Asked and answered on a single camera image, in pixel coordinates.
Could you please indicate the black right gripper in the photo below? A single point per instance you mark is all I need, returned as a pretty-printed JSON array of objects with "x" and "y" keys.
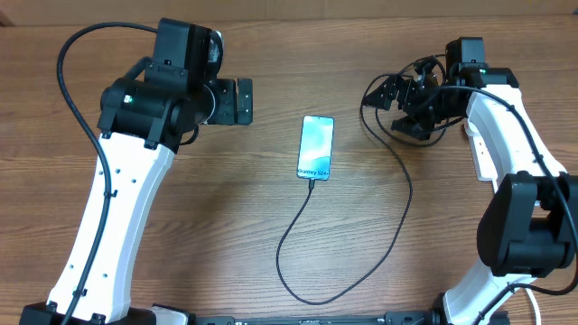
[{"x": 407, "y": 91}]

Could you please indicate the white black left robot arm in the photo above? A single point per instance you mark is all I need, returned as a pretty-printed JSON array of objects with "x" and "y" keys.
[{"x": 146, "y": 116}]

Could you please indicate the Samsung Galaxy S24+ smartphone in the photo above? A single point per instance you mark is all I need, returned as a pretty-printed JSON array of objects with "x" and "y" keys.
[{"x": 315, "y": 150}]

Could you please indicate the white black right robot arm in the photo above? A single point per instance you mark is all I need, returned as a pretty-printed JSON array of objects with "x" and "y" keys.
[{"x": 529, "y": 228}]

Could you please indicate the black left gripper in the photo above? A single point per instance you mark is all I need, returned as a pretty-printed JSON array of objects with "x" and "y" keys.
[{"x": 228, "y": 113}]

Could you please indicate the white power strip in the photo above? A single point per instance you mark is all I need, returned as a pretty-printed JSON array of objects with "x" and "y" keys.
[{"x": 483, "y": 164}]

